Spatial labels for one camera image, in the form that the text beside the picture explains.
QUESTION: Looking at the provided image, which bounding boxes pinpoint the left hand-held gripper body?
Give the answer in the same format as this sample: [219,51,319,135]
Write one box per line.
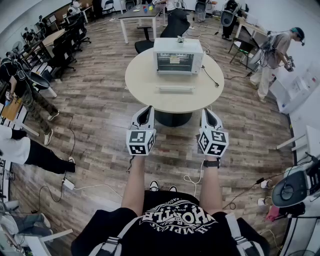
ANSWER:
[126,124,157,156]

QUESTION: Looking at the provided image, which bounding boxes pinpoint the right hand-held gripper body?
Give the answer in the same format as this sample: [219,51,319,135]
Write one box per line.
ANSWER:
[198,127,230,158]

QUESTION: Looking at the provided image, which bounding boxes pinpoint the person's right forearm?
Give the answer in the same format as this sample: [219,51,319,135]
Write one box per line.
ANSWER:
[199,156,224,216]

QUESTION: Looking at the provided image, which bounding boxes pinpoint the person's left forearm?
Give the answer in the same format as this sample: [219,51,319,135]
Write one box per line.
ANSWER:
[121,154,146,216]

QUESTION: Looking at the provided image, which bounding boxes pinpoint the white toaster oven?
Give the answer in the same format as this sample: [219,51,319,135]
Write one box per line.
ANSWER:
[152,37,205,76]

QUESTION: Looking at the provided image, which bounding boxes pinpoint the black wristwatch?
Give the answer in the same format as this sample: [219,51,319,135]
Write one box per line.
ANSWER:
[202,158,221,169]

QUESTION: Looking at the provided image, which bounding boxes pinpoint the round beige table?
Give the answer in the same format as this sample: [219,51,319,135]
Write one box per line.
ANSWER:
[124,46,225,127]

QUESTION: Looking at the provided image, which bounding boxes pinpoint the white floor power adapter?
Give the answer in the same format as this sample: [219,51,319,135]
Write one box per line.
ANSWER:
[62,177,76,191]

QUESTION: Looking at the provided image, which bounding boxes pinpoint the black folding chair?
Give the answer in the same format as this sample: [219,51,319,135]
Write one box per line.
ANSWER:
[228,37,260,70]

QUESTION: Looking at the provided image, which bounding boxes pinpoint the white low cabinet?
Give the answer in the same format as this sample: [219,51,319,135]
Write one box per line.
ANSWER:
[269,61,320,115]

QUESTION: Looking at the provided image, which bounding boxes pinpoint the black office chair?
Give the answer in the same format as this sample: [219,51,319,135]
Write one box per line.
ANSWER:
[134,8,191,55]

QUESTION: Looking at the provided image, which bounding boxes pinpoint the row of black office chairs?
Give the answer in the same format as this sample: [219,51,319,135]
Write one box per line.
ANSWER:
[46,13,92,81]

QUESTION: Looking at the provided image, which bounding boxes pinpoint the black printed t-shirt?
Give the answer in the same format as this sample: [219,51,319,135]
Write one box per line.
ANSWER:
[71,190,271,256]

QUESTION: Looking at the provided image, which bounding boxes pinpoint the dark top white desk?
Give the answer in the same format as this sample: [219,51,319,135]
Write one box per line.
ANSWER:
[118,2,165,45]

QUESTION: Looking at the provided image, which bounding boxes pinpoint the grey office chair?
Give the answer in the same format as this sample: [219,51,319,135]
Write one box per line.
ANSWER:
[194,0,208,23]

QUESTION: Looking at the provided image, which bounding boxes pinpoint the long wooden desk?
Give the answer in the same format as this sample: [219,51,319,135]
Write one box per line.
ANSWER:
[23,28,67,63]

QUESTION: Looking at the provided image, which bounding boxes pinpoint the black wrist cord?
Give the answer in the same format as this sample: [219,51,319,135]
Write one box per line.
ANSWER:
[126,155,136,174]

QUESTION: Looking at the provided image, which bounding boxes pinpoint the thin white cable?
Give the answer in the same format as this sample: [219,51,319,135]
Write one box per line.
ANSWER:
[183,159,205,198]

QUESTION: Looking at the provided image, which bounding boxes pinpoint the black power cable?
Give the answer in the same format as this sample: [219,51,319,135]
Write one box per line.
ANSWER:
[201,64,220,88]

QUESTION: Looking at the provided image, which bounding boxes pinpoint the white floor cable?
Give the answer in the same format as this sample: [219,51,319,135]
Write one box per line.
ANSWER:
[73,184,123,199]

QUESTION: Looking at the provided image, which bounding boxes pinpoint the black floor cable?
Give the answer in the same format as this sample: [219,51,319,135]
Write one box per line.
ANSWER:
[38,113,76,203]

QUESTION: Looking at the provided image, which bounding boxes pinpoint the grey backpack strap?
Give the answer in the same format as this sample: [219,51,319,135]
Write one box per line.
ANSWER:
[224,213,263,256]
[88,216,141,256]

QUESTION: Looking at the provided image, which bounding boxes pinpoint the white frame desk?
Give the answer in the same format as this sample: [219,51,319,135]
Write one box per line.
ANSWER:
[235,16,269,42]

